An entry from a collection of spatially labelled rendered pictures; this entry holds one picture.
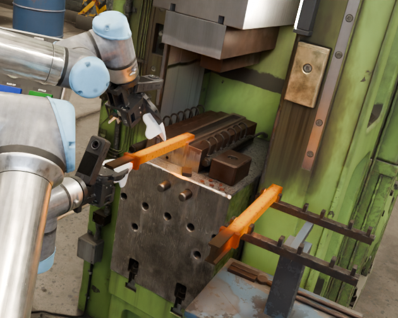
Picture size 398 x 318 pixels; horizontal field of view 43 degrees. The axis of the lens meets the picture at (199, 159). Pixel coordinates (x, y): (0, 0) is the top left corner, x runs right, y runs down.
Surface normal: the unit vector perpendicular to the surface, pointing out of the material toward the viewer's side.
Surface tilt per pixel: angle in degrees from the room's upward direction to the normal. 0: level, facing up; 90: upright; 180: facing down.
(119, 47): 105
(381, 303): 0
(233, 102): 90
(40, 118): 39
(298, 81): 90
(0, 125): 65
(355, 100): 90
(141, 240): 90
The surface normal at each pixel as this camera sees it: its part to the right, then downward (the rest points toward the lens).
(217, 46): -0.49, 0.25
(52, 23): 0.72, 0.39
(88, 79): 0.42, 0.43
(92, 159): -0.35, -0.23
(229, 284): 0.18, -0.91
